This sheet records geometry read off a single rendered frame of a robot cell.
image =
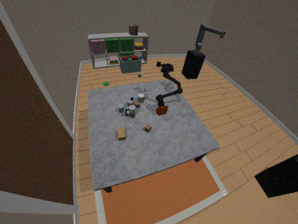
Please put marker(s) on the glass french press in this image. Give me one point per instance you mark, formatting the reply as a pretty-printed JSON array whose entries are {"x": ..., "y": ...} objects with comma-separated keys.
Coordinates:
[{"x": 131, "y": 110}]

